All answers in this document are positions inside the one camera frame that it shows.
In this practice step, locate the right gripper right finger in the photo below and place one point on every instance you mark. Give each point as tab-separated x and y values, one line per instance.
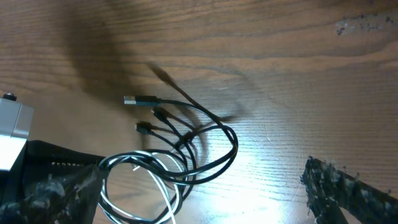
330	190

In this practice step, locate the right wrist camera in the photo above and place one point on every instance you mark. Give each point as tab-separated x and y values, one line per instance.
16	120

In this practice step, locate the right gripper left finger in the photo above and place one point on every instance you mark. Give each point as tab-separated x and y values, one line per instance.
49	184

